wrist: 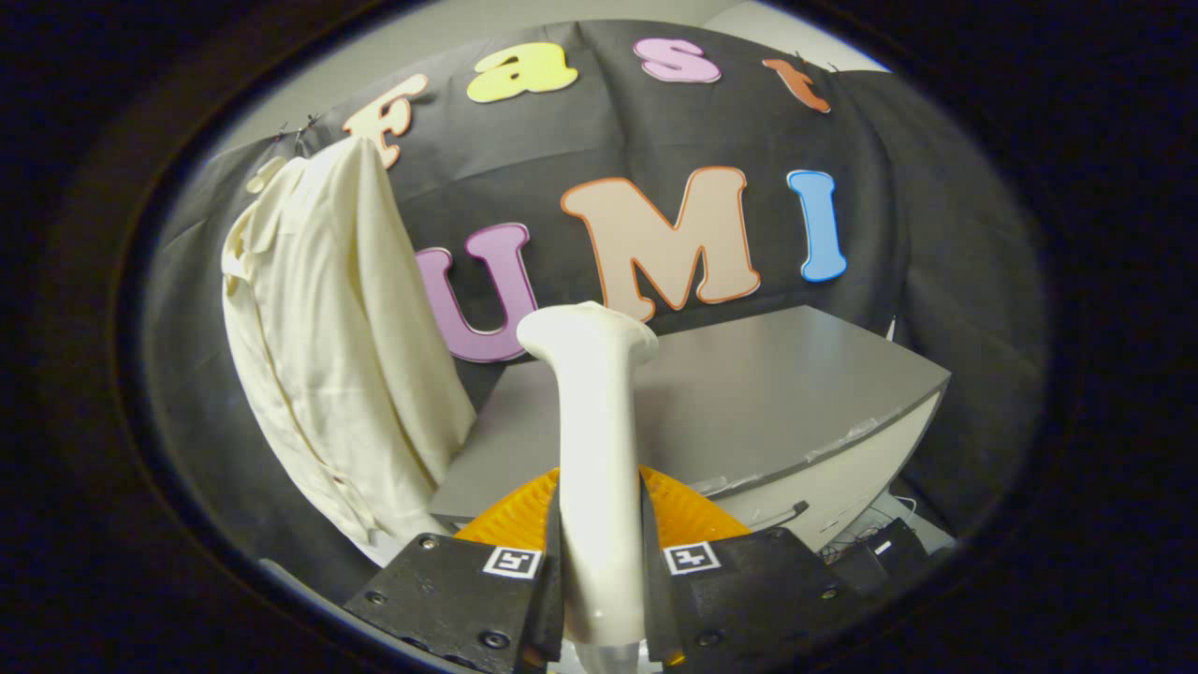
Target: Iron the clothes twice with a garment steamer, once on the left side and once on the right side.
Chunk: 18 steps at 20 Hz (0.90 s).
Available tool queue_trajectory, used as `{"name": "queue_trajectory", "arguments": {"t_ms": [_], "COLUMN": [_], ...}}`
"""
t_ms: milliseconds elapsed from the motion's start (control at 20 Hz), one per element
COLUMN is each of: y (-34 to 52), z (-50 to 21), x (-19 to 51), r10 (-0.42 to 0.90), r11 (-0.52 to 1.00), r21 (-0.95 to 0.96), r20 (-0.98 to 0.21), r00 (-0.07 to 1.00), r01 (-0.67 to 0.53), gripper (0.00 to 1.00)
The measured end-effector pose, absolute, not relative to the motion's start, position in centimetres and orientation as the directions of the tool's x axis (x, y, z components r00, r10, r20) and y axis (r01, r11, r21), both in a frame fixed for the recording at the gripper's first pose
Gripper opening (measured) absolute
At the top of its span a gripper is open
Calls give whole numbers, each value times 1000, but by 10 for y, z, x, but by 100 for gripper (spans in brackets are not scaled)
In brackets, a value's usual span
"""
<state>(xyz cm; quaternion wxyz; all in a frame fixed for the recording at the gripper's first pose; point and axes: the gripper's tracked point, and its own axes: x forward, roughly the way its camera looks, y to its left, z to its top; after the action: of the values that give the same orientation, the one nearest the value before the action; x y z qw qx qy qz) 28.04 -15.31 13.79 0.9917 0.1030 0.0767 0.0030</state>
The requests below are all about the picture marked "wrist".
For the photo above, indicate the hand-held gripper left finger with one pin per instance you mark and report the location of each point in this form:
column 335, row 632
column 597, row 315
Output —
column 459, row 599

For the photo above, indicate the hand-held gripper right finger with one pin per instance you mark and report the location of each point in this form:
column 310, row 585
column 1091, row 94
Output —
column 739, row 599

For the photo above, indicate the cream button-up shirt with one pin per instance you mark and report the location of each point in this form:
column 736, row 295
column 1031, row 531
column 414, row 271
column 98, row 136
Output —
column 318, row 328

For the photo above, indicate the white clothes hanger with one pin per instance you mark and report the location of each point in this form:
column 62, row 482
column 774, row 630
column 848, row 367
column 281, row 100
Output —
column 262, row 176

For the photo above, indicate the black electronics box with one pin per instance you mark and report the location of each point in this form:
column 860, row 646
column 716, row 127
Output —
column 884, row 543

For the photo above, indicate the grey and white cabinet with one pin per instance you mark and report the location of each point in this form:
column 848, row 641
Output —
column 749, row 393

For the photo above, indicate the black backdrop cloth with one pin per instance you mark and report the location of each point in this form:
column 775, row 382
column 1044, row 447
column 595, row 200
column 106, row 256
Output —
column 608, row 131

